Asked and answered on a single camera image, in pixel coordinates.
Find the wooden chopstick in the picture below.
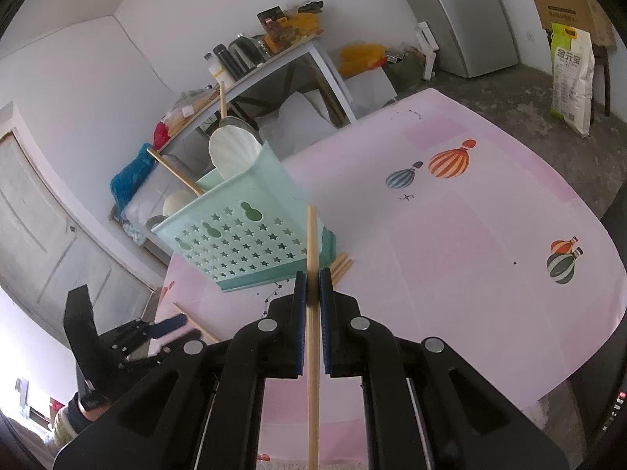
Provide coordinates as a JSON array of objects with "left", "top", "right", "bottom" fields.
[
  {"left": 305, "top": 205, "right": 321, "bottom": 470},
  {"left": 173, "top": 304, "right": 221, "bottom": 344},
  {"left": 219, "top": 81, "right": 227, "bottom": 119},
  {"left": 147, "top": 146, "right": 204, "bottom": 197},
  {"left": 330, "top": 251, "right": 350, "bottom": 279},
  {"left": 332, "top": 258, "right": 354, "bottom": 286}
]

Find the white rice paddle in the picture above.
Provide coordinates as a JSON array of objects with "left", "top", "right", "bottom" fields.
[{"left": 208, "top": 125, "right": 263, "bottom": 181}]

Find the metal ladle spoon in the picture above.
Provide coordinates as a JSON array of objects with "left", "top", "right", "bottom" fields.
[{"left": 219, "top": 116, "right": 256, "bottom": 135}]

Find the beige plastic ladle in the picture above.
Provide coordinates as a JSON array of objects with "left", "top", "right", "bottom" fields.
[{"left": 161, "top": 190, "right": 196, "bottom": 217}]

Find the person left hand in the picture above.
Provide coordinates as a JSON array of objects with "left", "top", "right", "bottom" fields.
[{"left": 79, "top": 402, "right": 111, "bottom": 422}]

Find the white door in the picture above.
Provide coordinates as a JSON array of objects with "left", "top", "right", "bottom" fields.
[{"left": 0, "top": 134, "right": 152, "bottom": 344}]

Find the mint green utensil caddy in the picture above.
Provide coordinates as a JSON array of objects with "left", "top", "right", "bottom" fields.
[{"left": 153, "top": 145, "right": 308, "bottom": 292}]

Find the grey wrapped mattress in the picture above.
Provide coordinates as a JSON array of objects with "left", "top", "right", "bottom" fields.
[{"left": 118, "top": 163, "right": 196, "bottom": 245}]

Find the blue plastic bag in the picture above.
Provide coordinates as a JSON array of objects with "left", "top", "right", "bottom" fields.
[{"left": 109, "top": 143, "right": 155, "bottom": 219}]

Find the pink balloon tablecloth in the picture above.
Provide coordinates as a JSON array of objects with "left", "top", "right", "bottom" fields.
[{"left": 284, "top": 89, "right": 626, "bottom": 409}]

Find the red plastic bag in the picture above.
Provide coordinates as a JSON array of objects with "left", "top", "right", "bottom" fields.
[{"left": 152, "top": 121, "right": 170, "bottom": 151}]

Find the bag of bread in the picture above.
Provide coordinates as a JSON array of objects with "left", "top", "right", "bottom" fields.
[{"left": 161, "top": 88, "right": 219, "bottom": 137}]

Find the white pillow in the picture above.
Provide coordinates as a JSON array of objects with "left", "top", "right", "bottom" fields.
[{"left": 255, "top": 90, "right": 337, "bottom": 160}]

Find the white plastic bottle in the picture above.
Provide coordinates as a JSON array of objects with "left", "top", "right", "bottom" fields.
[{"left": 204, "top": 52, "right": 233, "bottom": 88}]

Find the black thermos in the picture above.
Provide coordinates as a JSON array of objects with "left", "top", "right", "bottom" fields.
[{"left": 212, "top": 43, "right": 245, "bottom": 81}]

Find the black electric kettle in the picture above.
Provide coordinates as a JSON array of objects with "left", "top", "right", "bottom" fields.
[{"left": 227, "top": 34, "right": 266, "bottom": 74}]

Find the white side table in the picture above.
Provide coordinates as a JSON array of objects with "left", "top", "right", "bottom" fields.
[{"left": 157, "top": 37, "right": 357, "bottom": 153}]

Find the yellow plastic bag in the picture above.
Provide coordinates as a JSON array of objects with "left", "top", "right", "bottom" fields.
[{"left": 338, "top": 43, "right": 387, "bottom": 79}]

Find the snack packages pile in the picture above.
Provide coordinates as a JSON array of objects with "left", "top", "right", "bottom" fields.
[{"left": 257, "top": 0, "right": 324, "bottom": 54}]

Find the rice bag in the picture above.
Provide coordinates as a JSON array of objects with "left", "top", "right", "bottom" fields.
[{"left": 551, "top": 22, "right": 595, "bottom": 138}]

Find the grey refrigerator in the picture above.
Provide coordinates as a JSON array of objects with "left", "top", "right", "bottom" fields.
[{"left": 418, "top": 0, "right": 518, "bottom": 79}]

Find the cardboard box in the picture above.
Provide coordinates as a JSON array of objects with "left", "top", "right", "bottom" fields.
[{"left": 533, "top": 0, "right": 616, "bottom": 48}]

